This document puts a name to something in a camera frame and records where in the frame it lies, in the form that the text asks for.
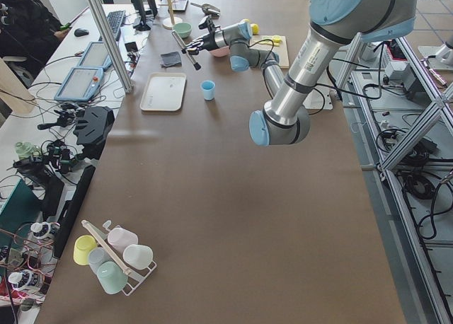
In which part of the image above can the steel ice scoop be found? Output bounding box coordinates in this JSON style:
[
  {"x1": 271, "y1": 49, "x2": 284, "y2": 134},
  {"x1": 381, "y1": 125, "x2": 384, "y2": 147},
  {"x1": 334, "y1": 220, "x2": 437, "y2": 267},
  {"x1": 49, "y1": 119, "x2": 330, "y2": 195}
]
[{"x1": 190, "y1": 2, "x2": 221, "y2": 17}]

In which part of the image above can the seated person black jacket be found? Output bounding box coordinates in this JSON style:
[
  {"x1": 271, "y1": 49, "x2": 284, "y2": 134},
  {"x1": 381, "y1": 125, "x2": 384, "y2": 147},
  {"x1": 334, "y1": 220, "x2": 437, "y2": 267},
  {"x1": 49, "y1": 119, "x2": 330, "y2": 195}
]
[{"x1": 1, "y1": 0, "x2": 69, "y2": 77}]

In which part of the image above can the black metal bracket box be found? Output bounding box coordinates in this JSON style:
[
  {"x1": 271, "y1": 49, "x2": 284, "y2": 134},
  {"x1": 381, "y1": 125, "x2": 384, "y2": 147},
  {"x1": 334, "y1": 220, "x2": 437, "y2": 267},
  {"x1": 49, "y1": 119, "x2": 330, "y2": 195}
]
[{"x1": 73, "y1": 106, "x2": 115, "y2": 160}]

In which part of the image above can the pink bowl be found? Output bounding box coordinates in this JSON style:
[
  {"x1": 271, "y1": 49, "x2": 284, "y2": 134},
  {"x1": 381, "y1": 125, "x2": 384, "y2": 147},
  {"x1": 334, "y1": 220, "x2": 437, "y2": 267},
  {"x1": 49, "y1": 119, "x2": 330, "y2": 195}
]
[{"x1": 210, "y1": 46, "x2": 230, "y2": 57}]

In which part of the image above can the aluminium frame post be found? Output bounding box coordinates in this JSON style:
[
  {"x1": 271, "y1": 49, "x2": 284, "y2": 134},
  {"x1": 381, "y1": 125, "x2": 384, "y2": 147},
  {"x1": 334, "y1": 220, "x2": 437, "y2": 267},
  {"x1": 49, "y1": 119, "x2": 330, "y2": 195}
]
[{"x1": 87, "y1": 0, "x2": 133, "y2": 93}]

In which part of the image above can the green lidded bottle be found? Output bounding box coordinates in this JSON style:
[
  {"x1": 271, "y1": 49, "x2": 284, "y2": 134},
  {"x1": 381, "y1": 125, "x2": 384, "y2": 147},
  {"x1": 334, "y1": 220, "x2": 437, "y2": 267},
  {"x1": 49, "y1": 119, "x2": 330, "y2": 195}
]
[{"x1": 14, "y1": 141, "x2": 41, "y2": 160}]

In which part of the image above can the grey upside-down cup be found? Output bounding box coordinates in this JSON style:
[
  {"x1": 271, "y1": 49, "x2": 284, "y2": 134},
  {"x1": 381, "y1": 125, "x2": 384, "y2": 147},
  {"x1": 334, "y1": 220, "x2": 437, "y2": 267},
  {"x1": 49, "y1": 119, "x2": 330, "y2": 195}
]
[{"x1": 88, "y1": 247, "x2": 110, "y2": 274}]

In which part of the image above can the white upside-down cup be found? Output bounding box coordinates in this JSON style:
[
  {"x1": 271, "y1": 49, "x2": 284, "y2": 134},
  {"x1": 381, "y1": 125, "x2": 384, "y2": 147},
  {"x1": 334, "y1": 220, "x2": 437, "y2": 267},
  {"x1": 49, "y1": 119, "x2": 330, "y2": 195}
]
[{"x1": 122, "y1": 244, "x2": 154, "y2": 270}]

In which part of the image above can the whole yellow lemon lower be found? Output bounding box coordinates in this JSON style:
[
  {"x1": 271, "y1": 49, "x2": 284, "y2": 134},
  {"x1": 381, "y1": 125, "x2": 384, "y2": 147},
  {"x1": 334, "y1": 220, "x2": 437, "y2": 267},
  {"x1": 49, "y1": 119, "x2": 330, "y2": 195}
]
[{"x1": 251, "y1": 23, "x2": 260, "y2": 35}]

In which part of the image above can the steel muddler black tip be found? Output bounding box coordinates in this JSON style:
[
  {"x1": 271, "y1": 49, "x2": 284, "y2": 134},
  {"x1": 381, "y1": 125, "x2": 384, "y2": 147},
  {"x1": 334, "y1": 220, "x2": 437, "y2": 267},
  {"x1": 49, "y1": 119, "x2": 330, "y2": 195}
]
[{"x1": 171, "y1": 30, "x2": 201, "y2": 71}]

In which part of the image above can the bamboo cutting board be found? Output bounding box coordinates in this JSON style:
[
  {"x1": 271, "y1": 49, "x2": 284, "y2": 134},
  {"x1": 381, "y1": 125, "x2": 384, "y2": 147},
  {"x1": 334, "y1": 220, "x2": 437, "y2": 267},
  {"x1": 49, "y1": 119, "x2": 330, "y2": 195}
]
[{"x1": 251, "y1": 35, "x2": 289, "y2": 69}]

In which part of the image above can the black keyboard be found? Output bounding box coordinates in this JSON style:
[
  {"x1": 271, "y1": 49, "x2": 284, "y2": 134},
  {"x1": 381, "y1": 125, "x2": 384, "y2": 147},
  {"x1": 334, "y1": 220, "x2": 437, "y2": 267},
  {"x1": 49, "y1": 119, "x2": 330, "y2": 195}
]
[{"x1": 106, "y1": 10, "x2": 126, "y2": 41}]

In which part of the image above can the cream rabbit serving tray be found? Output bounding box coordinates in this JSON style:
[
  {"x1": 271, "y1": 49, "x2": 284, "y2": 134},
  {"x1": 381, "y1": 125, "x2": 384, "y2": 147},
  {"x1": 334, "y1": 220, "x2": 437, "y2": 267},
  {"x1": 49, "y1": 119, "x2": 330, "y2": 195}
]
[{"x1": 139, "y1": 72, "x2": 187, "y2": 112}]

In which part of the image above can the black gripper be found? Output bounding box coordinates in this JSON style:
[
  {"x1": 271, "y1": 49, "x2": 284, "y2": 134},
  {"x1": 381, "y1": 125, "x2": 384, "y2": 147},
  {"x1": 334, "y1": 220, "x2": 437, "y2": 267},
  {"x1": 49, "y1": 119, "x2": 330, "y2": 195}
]
[{"x1": 185, "y1": 34, "x2": 217, "y2": 54}]

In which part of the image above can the folded grey cloth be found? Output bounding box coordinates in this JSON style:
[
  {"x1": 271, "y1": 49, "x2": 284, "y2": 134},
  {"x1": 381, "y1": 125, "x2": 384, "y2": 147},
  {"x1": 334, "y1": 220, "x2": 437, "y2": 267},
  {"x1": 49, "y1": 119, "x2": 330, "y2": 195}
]
[{"x1": 160, "y1": 52, "x2": 182, "y2": 68}]

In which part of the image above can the wooden cup tree stand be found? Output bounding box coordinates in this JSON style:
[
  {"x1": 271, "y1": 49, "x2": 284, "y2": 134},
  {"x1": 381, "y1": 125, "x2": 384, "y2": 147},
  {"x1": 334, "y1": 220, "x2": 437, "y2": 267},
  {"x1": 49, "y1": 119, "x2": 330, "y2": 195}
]
[{"x1": 162, "y1": 0, "x2": 183, "y2": 30}]

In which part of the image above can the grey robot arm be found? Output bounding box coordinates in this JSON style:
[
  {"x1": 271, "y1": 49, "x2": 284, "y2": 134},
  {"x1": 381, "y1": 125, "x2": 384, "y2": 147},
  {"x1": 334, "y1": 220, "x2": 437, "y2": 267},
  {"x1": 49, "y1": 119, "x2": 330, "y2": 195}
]
[{"x1": 182, "y1": 0, "x2": 417, "y2": 146}]

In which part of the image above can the mint green bowl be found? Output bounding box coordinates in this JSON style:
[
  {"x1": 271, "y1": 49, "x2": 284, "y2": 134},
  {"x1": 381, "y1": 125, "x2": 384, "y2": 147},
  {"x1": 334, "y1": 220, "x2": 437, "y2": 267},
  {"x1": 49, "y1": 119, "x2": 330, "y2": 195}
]
[{"x1": 173, "y1": 22, "x2": 192, "y2": 39}]

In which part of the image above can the light blue plastic cup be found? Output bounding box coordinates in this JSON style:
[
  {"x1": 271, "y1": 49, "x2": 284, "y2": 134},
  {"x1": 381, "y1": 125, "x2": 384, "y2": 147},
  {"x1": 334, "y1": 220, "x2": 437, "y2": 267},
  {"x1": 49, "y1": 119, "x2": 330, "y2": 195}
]
[{"x1": 200, "y1": 80, "x2": 216, "y2": 101}]

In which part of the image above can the yellow upside-down cup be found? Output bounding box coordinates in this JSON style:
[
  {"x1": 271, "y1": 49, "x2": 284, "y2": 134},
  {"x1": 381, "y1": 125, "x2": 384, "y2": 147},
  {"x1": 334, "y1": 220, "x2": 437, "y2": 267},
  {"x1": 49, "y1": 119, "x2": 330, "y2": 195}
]
[{"x1": 73, "y1": 235, "x2": 97, "y2": 266}]

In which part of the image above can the white wire cup rack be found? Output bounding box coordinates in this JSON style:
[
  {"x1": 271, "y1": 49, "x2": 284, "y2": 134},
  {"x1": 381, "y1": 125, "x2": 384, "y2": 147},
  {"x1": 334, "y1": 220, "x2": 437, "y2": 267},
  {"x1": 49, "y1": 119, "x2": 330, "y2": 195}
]
[{"x1": 81, "y1": 220, "x2": 158, "y2": 296}]

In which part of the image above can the pink upside-down cup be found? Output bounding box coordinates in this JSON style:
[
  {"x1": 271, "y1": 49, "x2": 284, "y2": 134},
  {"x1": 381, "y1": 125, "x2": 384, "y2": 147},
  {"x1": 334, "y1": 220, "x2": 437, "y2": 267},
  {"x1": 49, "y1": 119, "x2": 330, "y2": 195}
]
[{"x1": 107, "y1": 227, "x2": 139, "y2": 254}]

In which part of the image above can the blue teach pendant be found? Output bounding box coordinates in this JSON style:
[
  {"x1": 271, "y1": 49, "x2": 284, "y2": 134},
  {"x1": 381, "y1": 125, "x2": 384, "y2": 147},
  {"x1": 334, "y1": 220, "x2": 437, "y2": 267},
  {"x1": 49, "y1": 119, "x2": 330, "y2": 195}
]
[
  {"x1": 78, "y1": 42, "x2": 112, "y2": 70},
  {"x1": 54, "y1": 66, "x2": 104, "y2": 102}
]

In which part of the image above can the green upside-down cup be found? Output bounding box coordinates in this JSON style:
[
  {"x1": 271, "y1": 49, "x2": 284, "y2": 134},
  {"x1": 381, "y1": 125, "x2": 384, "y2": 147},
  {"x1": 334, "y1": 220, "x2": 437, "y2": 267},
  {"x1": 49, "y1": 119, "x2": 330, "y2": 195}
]
[{"x1": 96, "y1": 261, "x2": 128, "y2": 294}]

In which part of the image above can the black computer mouse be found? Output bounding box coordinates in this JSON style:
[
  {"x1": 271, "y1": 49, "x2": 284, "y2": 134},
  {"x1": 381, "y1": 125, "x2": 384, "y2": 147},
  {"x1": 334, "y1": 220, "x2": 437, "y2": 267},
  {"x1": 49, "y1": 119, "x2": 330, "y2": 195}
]
[{"x1": 74, "y1": 28, "x2": 90, "y2": 37}]

